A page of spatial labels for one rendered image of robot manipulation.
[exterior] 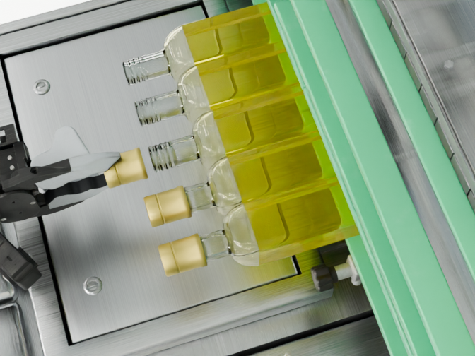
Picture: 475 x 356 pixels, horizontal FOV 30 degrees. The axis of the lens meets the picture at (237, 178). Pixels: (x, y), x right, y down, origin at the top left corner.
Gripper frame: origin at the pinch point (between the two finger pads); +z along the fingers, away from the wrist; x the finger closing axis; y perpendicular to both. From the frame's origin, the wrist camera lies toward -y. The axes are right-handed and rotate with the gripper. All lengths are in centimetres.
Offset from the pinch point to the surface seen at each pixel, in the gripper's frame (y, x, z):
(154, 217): -6.8, -1.1, 2.9
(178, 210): -6.8, -1.1, 5.5
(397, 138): -11.2, -13.5, 26.4
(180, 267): -12.9, -0.8, 4.0
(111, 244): -3.2, 12.6, -2.9
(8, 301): -5.8, 14.2, -16.3
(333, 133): -5.6, -6.3, 22.7
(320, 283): -17.5, 4.2, 17.9
